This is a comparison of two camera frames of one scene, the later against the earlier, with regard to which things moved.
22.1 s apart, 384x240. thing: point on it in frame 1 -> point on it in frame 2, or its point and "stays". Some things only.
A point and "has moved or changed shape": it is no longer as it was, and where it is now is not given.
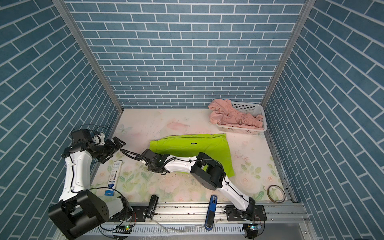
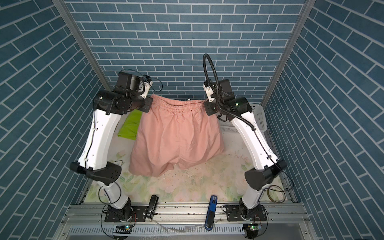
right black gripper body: x=152 y=168 -> x=211 y=107
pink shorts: x=223 y=113 has moved or changed shape
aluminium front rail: x=195 y=212 stays
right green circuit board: x=255 y=227 stays
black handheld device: x=152 y=206 stays
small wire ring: x=271 y=198 stays
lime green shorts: x=191 y=145 -> x=130 y=127
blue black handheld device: x=209 y=220 stays
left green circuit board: x=126 y=229 stays
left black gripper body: x=106 y=149 -> x=143 y=104
